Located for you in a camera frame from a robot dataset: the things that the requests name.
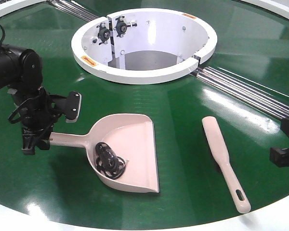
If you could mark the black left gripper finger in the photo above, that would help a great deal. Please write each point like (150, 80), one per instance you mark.
(28, 144)
(43, 139)

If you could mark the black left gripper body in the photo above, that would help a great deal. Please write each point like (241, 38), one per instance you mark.
(38, 115)

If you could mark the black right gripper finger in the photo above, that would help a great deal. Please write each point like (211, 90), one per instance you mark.
(280, 157)

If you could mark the pink plastic hand broom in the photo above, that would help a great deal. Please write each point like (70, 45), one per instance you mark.
(220, 154)

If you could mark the pink plastic dustpan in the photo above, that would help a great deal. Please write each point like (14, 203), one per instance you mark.
(131, 137)

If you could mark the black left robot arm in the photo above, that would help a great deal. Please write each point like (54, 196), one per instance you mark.
(21, 73)

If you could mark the steel conveyor seam rollers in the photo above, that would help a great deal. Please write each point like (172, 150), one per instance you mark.
(227, 83)

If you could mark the white outer conveyor rim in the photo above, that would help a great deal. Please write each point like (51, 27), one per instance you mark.
(276, 7)

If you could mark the black bearing block left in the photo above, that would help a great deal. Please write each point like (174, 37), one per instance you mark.
(104, 33)

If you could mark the black bearing block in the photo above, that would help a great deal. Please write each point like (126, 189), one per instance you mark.
(104, 33)
(122, 26)

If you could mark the black bearing block right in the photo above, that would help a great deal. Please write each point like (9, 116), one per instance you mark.
(122, 26)

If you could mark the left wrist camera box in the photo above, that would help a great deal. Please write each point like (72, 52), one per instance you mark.
(72, 106)

